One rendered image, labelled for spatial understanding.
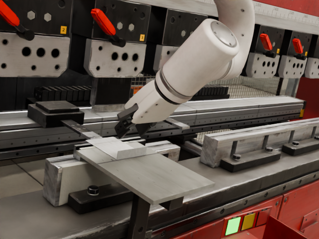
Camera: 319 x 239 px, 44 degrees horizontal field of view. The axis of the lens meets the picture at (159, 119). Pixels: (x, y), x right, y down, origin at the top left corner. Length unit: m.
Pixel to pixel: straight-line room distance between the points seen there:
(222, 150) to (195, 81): 0.60
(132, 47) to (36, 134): 0.41
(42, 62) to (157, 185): 0.32
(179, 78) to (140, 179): 0.22
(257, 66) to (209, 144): 0.29
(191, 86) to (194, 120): 0.83
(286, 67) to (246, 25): 0.69
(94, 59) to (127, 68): 0.09
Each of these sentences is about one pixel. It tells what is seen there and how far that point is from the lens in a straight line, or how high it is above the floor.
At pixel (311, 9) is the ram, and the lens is 1.52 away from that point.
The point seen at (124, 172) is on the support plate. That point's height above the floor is 1.00.
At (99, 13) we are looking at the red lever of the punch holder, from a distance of 0.78.
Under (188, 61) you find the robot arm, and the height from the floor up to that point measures 1.25.
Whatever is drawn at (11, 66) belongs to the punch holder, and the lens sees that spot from 0.75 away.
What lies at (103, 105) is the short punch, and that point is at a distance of 0.92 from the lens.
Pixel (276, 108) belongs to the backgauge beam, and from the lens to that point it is 2.06.
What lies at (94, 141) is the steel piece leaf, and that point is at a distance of 0.97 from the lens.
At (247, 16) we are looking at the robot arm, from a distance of 0.77.
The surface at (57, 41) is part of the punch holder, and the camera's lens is 0.78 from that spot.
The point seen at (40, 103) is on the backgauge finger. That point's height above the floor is 1.03.
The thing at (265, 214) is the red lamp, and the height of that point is 0.82.
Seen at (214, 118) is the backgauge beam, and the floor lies 0.94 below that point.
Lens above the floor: 1.33
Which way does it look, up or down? 15 degrees down
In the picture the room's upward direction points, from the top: 9 degrees clockwise
